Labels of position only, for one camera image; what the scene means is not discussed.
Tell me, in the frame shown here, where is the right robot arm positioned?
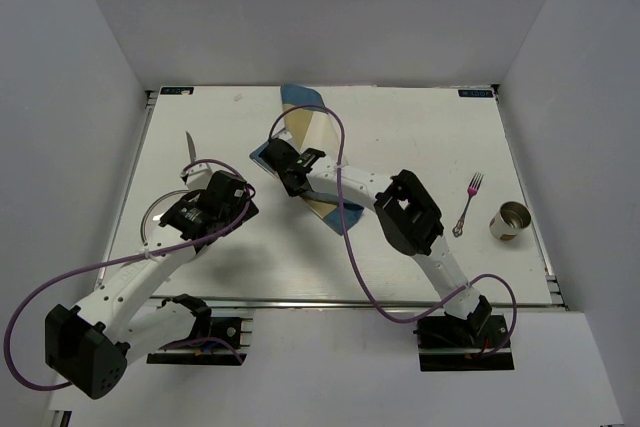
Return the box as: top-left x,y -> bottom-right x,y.
251,138 -> 491,347

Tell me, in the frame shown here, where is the white plate with red characters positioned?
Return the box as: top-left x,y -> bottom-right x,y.
139,189 -> 188,243

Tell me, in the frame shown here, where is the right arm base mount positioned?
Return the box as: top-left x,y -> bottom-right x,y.
414,315 -> 515,372

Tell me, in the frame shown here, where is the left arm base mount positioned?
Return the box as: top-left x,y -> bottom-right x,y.
146,314 -> 253,367

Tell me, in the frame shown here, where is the left corner table sticker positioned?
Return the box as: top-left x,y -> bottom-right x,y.
159,86 -> 194,96

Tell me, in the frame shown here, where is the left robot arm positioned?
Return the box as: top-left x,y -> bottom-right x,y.
45,171 -> 258,400

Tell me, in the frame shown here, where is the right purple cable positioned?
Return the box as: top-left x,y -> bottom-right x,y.
267,104 -> 521,358

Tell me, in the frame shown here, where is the right corner table sticker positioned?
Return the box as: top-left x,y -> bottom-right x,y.
458,89 -> 494,98

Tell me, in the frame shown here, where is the pink iridescent fork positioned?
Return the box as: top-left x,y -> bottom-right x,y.
452,172 -> 484,238

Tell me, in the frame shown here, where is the metal tin cup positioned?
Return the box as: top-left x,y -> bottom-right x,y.
489,201 -> 532,241

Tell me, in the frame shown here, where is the corner table sticker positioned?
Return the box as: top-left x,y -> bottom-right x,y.
458,89 -> 494,98
159,86 -> 194,96

